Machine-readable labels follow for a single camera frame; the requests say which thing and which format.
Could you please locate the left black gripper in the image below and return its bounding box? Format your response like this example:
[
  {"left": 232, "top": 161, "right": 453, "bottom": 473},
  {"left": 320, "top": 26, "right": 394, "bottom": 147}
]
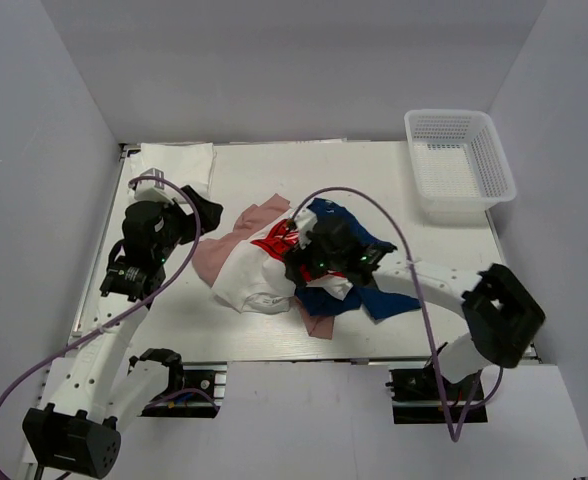
[{"left": 154, "top": 186, "right": 223, "bottom": 263}]

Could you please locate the blue t shirt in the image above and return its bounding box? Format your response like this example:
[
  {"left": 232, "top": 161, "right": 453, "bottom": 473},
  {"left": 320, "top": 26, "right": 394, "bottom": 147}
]
[{"left": 295, "top": 198, "right": 421, "bottom": 322}]

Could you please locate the white red t shirt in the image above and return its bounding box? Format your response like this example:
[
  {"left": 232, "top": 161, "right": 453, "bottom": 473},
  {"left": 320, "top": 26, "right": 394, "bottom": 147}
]
[{"left": 210, "top": 219, "right": 355, "bottom": 316}]

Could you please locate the pink t shirt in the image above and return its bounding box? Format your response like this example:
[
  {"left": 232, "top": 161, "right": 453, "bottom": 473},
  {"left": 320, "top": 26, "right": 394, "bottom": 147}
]
[{"left": 191, "top": 194, "right": 334, "bottom": 340}]

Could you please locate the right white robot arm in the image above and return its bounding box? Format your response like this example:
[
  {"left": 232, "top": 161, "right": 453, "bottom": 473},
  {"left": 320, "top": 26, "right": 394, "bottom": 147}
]
[{"left": 284, "top": 215, "right": 545, "bottom": 399}]

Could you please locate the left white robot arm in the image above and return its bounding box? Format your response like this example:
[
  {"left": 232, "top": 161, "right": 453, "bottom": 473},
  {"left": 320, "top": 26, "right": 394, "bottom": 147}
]
[{"left": 22, "top": 186, "right": 223, "bottom": 479}]

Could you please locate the folded white t shirt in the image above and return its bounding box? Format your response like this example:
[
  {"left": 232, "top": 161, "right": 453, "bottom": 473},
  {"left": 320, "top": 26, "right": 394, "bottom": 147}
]
[{"left": 130, "top": 143, "right": 215, "bottom": 199}]

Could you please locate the white plastic basket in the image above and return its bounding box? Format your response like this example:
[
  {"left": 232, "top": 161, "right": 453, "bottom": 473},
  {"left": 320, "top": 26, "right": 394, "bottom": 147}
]
[{"left": 404, "top": 109, "right": 517, "bottom": 214}]

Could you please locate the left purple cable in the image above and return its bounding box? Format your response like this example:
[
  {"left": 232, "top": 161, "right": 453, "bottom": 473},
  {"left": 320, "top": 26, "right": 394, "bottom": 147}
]
[{"left": 0, "top": 175, "right": 203, "bottom": 476}]

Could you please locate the purple cable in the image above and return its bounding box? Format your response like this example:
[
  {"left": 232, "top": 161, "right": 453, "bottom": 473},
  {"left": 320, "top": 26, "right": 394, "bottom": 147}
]
[
  {"left": 289, "top": 185, "right": 504, "bottom": 443},
  {"left": 0, "top": 175, "right": 203, "bottom": 476}
]

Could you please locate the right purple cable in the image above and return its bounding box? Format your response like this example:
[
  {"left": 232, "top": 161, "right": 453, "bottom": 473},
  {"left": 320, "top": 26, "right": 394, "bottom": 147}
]
[{"left": 289, "top": 185, "right": 504, "bottom": 443}]

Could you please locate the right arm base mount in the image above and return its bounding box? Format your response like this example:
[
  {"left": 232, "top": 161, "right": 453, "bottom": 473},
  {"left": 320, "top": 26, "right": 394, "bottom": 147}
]
[{"left": 386, "top": 368, "right": 488, "bottom": 426}]

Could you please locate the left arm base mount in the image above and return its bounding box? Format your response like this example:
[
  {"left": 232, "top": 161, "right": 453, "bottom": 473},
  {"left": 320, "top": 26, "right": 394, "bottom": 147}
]
[{"left": 141, "top": 364, "right": 228, "bottom": 419}]

